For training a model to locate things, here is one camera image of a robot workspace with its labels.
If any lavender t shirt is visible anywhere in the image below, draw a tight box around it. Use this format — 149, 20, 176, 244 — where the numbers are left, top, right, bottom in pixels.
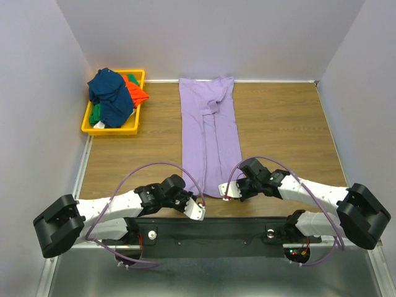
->
178, 77, 242, 198

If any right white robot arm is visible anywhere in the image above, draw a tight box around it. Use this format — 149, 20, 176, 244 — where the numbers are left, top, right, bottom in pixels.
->
226, 156, 391, 250

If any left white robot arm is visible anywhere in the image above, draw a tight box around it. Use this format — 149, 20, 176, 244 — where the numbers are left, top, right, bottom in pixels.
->
33, 174, 205, 259

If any yellow plastic bin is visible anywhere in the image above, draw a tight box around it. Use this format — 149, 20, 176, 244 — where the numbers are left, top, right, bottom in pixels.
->
81, 69, 145, 136

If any white cloth piece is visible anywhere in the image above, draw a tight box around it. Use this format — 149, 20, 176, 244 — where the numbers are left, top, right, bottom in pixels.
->
93, 121, 105, 129

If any orange t shirt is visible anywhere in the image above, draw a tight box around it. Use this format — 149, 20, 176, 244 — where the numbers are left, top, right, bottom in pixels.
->
122, 74, 149, 108

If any navy blue t shirt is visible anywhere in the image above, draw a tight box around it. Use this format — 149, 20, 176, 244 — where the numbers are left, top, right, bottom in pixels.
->
87, 67, 134, 128

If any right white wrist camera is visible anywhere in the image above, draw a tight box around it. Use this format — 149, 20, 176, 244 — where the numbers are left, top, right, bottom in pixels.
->
218, 181, 242, 201

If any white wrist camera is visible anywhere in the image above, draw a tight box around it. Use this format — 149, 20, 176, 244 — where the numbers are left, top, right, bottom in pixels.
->
183, 198, 206, 221
218, 181, 242, 201

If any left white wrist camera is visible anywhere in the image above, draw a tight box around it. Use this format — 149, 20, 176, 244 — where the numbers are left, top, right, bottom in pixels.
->
183, 198, 206, 221

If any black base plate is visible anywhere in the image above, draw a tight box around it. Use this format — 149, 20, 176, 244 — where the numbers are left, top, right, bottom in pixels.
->
121, 217, 321, 259

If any aluminium frame rail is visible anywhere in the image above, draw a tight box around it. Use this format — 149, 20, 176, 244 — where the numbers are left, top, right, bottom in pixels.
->
49, 136, 93, 248

